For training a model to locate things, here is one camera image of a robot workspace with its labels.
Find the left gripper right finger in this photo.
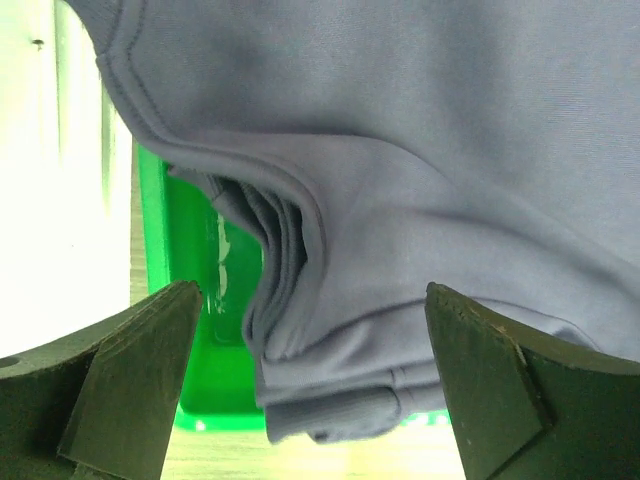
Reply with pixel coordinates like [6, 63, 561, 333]
[425, 283, 639, 479]

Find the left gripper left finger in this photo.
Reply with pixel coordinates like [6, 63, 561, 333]
[1, 281, 203, 479]

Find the purple garment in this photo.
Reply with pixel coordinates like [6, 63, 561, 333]
[72, 1, 639, 443]

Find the green plastic tray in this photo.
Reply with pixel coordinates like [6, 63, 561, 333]
[139, 145, 453, 443]

